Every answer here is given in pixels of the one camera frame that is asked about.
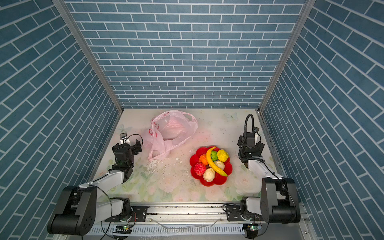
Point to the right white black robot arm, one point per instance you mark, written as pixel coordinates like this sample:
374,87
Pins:
279,202

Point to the right metal corner post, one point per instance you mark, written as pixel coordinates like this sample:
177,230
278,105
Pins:
287,51

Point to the beige fake fruit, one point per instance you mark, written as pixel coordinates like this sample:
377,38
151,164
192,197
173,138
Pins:
220,164
209,175

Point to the orange fake fruit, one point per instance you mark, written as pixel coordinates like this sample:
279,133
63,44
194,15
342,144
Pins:
203,159

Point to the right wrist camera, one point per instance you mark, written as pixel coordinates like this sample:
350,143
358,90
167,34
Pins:
257,135

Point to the left metal corner post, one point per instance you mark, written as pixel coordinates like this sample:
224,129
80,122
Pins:
81,41

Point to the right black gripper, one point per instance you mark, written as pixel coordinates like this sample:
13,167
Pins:
259,148

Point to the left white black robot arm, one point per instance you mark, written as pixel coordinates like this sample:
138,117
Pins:
80,207

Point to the yellow fake lemon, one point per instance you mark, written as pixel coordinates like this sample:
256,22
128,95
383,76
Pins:
222,156

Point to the pink plastic bag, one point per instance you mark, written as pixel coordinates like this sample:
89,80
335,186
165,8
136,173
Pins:
167,132

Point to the metal corner post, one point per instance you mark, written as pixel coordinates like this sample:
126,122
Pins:
81,41
287,51

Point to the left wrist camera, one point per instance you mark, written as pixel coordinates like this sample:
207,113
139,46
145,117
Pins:
123,138

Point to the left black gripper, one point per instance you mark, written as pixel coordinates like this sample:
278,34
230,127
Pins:
134,147

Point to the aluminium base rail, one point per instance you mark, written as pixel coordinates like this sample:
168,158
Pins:
193,221

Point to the green fake kiwi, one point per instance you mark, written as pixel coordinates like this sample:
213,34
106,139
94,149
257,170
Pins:
214,156

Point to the red fake strawberry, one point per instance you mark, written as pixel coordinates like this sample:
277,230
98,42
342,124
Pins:
199,169

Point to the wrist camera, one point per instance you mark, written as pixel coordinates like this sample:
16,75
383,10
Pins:
257,135
123,138

